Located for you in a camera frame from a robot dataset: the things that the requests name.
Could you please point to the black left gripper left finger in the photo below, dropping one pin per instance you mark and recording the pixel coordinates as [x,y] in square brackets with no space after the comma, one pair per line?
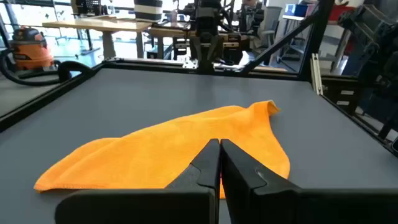
[140,205]

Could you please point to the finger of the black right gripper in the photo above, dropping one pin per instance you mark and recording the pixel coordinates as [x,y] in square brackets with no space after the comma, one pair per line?
[196,48]
[218,48]

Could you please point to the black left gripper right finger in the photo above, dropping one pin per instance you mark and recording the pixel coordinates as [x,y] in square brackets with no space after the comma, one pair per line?
[280,205]

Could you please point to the orange microfibre towel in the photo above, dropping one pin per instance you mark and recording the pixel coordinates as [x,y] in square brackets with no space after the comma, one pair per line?
[171,146]

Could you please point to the black background robot arm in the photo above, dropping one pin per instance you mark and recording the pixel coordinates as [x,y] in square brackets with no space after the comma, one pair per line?
[248,18]

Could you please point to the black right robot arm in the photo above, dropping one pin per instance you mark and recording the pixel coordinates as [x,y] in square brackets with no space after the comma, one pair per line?
[206,66]

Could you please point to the black white striped cylinder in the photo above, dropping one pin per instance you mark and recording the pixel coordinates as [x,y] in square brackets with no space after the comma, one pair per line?
[148,8]

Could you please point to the grey office chair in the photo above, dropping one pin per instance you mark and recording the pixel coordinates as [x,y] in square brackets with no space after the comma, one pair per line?
[271,18]

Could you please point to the blue box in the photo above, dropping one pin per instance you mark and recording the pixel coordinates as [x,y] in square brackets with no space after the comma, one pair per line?
[295,10]

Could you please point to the light wooden desk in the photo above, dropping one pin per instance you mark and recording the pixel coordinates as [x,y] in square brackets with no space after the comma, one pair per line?
[99,24]

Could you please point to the black mesh box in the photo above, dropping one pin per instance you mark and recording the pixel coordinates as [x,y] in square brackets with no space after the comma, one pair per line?
[88,6]

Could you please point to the red box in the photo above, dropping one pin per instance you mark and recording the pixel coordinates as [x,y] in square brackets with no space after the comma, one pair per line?
[340,12]

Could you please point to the orange shop vacuum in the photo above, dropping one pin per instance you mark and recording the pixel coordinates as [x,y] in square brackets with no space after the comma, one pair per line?
[31,53]

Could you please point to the black table frame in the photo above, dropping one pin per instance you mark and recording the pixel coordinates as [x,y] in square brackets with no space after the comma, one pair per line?
[149,63]

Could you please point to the silver aluminium bracket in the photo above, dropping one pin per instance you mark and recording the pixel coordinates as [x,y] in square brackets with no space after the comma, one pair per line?
[316,74]

